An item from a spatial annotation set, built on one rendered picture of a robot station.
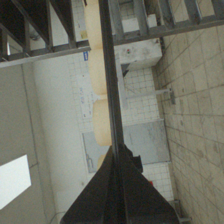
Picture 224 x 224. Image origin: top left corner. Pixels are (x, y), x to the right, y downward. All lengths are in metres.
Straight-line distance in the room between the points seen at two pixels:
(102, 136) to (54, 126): 4.16
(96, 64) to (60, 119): 4.09
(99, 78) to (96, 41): 0.05
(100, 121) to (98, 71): 0.05
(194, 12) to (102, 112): 0.65
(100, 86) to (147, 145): 3.98
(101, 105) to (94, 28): 0.08
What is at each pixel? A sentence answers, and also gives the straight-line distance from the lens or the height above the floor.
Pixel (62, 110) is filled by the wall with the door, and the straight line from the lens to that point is 4.22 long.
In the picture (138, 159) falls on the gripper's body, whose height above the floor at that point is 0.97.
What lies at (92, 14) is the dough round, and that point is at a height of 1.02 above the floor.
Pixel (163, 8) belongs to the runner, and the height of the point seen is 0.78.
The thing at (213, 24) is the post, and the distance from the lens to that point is 0.77.
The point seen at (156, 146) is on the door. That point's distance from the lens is 4.17.
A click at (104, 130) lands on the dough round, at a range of 0.15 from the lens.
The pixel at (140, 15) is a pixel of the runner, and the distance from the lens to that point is 0.72.
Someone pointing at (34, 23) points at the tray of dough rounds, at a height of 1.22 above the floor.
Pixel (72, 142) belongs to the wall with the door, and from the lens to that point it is 4.21.
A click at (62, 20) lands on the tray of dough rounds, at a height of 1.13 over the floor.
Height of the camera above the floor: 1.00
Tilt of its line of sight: 3 degrees up
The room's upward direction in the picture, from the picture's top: 100 degrees counter-clockwise
